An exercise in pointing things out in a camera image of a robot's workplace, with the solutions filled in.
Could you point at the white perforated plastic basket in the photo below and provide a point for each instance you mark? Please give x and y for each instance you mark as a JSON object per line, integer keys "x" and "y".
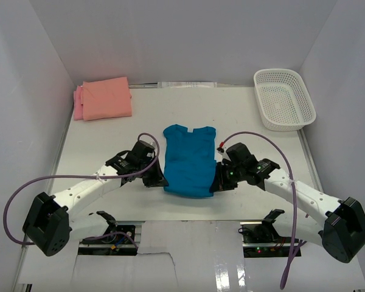
{"x": 283, "y": 100}

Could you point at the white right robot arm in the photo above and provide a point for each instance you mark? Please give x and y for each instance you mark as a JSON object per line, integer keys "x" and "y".
{"x": 336, "y": 225}

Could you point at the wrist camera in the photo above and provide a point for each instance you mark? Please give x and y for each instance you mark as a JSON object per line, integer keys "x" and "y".
{"x": 146, "y": 150}
{"x": 221, "y": 149}

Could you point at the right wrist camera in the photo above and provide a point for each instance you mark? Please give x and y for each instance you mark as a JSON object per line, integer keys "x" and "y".
{"x": 221, "y": 149}

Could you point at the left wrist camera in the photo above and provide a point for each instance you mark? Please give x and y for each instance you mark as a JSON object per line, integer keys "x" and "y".
{"x": 146, "y": 150}

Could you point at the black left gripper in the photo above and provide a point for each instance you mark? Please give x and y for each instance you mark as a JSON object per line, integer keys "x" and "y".
{"x": 157, "y": 180}

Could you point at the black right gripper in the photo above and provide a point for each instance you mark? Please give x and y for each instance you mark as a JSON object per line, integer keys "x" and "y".
{"x": 219, "y": 184}

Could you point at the white paper sheet at back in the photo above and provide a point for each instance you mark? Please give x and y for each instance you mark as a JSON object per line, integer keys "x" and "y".
{"x": 187, "y": 84}

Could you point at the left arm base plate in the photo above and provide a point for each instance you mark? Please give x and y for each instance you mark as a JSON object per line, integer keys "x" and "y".
{"x": 119, "y": 242}

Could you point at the folded salmon t shirt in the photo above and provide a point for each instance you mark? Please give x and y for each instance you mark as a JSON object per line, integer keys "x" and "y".
{"x": 106, "y": 99}

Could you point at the folded pink t shirt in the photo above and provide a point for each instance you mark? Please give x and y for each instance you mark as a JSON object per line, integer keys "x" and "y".
{"x": 78, "y": 106}

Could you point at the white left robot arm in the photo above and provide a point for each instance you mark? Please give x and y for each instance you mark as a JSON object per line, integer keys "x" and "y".
{"x": 54, "y": 220}

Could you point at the blue t shirt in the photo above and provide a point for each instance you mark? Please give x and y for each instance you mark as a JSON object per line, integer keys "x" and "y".
{"x": 190, "y": 161}

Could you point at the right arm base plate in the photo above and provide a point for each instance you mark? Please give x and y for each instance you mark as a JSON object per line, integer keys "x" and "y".
{"x": 260, "y": 241}

